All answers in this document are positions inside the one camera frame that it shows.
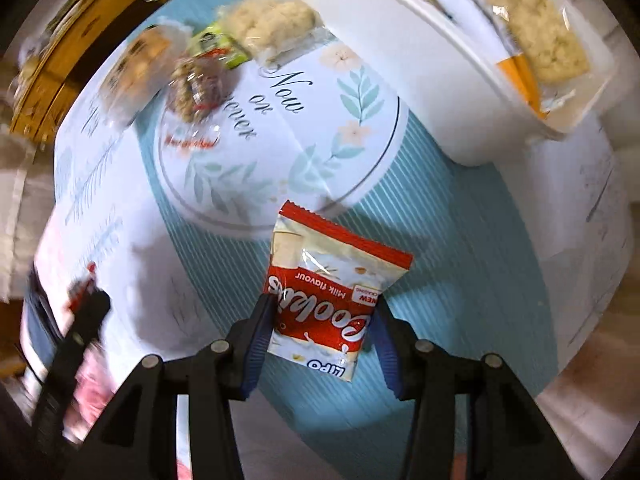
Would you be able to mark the clear crumbly bread packet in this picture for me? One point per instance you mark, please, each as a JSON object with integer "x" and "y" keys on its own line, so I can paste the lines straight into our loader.
{"x": 270, "y": 22}

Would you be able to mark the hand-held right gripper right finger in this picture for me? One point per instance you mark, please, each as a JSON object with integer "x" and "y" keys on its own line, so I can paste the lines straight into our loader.
{"x": 388, "y": 357}

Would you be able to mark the clear nut snack packet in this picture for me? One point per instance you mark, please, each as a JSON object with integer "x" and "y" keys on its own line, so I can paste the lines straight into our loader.
{"x": 195, "y": 90}

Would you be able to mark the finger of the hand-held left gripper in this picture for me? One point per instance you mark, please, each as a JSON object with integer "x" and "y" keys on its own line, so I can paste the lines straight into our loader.
{"x": 90, "y": 315}

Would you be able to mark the round tan snack packet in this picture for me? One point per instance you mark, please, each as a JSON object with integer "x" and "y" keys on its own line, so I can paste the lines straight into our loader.
{"x": 135, "y": 75}

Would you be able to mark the bread packet with white print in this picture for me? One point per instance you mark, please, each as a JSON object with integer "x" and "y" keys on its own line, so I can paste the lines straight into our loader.
{"x": 545, "y": 35}

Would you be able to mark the red white snack packet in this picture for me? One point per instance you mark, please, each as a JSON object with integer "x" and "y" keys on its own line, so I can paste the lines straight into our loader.
{"x": 325, "y": 280}

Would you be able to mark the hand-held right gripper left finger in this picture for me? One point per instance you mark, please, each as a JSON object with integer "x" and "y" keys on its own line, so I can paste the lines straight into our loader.
{"x": 252, "y": 355}

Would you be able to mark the pink blanket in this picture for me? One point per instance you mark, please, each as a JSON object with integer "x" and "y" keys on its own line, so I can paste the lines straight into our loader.
{"x": 95, "y": 390}

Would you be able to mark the wooden desk with drawers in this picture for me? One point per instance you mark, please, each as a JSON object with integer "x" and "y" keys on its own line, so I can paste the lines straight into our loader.
{"x": 60, "y": 65}

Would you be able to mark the green snack packet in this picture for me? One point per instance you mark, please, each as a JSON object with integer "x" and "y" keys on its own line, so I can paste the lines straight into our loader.
{"x": 225, "y": 50}

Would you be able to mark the printed leaf tablecloth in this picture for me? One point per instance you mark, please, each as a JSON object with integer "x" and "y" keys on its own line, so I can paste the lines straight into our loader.
{"x": 240, "y": 170}

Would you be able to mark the white plastic box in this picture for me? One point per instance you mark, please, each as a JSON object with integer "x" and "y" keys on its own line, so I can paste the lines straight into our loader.
{"x": 400, "y": 45}

